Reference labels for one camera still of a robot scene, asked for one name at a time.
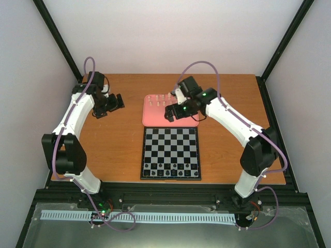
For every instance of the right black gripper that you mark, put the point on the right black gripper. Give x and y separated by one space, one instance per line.
168 111

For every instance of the black white chessboard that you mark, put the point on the black white chessboard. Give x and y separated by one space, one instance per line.
162 145

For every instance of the light blue slotted cable duct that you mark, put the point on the light blue slotted cable duct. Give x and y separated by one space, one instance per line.
141 217

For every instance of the right black corner post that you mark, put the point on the right black corner post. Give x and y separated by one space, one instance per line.
288 35

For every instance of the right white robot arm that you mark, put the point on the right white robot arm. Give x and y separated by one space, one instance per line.
260 145

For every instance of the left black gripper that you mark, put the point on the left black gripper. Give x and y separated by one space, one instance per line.
99 112

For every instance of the left black corner post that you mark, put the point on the left black corner post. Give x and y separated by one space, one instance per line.
48 20

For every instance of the black aluminium frame base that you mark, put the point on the black aluminium frame base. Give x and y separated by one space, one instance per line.
116 151

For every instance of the clear acrylic cover sheet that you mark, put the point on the clear acrylic cover sheet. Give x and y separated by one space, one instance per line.
290 228

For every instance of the pink plastic tray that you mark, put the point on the pink plastic tray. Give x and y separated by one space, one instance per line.
153 116

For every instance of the black corner post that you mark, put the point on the black corner post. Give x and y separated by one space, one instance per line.
288 35
48 20

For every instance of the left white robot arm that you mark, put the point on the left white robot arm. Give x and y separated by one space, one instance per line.
65 156

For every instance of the left controller circuit board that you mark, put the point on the left controller circuit board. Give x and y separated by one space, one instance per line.
106 208

